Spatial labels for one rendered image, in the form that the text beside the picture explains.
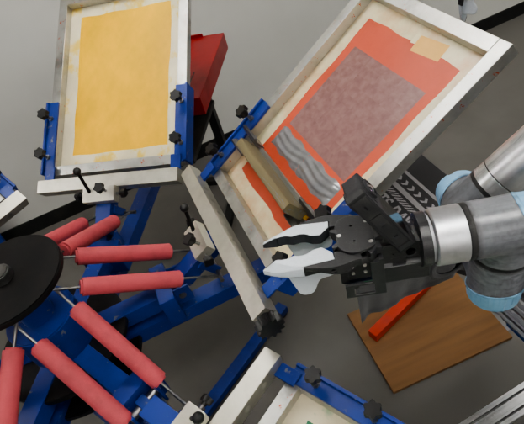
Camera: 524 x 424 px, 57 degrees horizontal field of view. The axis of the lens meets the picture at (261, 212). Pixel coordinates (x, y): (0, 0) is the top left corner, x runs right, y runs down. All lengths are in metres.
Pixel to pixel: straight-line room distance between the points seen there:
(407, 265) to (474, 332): 1.85
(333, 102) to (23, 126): 2.36
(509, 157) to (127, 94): 1.55
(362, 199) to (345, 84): 0.94
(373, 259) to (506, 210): 0.17
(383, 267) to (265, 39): 2.99
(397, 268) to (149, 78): 1.52
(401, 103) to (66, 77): 1.41
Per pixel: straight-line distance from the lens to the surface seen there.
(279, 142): 1.53
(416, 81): 1.34
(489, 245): 0.64
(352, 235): 0.62
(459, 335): 2.47
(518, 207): 0.65
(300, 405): 1.32
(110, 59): 2.14
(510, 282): 0.72
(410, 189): 1.73
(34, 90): 3.32
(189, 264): 1.49
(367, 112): 1.37
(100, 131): 2.02
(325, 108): 1.48
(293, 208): 1.25
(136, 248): 1.49
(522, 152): 0.76
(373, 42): 1.52
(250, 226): 1.42
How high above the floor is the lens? 2.15
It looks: 44 degrees down
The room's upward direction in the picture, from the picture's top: 18 degrees counter-clockwise
